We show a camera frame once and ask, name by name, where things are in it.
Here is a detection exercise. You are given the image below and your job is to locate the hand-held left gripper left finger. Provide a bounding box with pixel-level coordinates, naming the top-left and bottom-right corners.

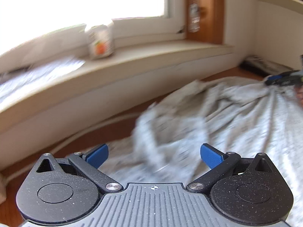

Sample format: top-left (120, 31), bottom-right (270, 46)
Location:
top-left (35, 144), bottom-right (123, 193)

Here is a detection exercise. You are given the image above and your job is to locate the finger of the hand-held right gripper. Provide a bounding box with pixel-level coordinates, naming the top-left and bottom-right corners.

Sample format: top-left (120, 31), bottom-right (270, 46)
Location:
top-left (265, 72), bottom-right (296, 87)

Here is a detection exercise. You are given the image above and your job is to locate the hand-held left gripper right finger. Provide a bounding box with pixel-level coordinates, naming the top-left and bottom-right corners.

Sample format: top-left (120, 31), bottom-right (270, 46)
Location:
top-left (186, 143), bottom-right (273, 192)

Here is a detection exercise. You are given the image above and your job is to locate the white patterned pajama shirt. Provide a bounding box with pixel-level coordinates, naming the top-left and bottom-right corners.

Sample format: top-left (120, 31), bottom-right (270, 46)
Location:
top-left (98, 79), bottom-right (303, 227)

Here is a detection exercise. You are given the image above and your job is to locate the grey printed sweatshirt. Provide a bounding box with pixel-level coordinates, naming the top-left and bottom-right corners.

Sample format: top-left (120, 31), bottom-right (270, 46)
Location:
top-left (246, 55), bottom-right (293, 74)

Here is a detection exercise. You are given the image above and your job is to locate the clear plastic bag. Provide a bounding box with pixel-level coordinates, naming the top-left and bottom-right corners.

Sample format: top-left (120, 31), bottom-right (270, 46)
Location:
top-left (0, 57), bottom-right (86, 104)

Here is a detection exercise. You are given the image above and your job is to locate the beige window sill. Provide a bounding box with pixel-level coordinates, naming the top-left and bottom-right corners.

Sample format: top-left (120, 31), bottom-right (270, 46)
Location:
top-left (0, 24), bottom-right (233, 121)

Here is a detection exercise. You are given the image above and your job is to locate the clear jar with orange label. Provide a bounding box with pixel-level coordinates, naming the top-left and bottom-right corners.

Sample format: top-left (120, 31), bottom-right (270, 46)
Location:
top-left (86, 24), bottom-right (115, 60)

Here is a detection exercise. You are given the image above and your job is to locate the white framed window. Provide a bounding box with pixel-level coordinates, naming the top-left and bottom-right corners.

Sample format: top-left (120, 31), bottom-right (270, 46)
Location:
top-left (0, 0), bottom-right (187, 55)

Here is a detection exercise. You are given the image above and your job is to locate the wooden window frame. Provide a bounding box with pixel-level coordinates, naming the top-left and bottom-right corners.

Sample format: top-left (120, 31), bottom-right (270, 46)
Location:
top-left (185, 0), bottom-right (224, 45)

